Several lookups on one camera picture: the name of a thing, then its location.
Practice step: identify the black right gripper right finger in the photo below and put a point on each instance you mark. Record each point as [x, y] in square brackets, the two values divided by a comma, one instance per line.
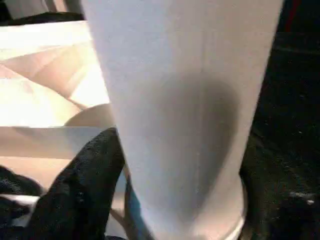
[280, 200]

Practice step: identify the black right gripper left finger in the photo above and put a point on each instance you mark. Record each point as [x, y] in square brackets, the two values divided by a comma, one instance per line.
[80, 190]

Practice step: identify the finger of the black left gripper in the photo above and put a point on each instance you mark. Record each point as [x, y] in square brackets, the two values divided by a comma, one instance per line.
[12, 212]
[17, 182]

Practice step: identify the white plastic table top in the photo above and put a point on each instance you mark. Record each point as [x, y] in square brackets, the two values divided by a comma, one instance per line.
[50, 87]

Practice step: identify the white plastic table leg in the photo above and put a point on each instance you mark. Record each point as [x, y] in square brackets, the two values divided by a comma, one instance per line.
[180, 87]

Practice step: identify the black mat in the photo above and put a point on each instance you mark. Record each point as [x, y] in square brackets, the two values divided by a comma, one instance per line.
[287, 87]

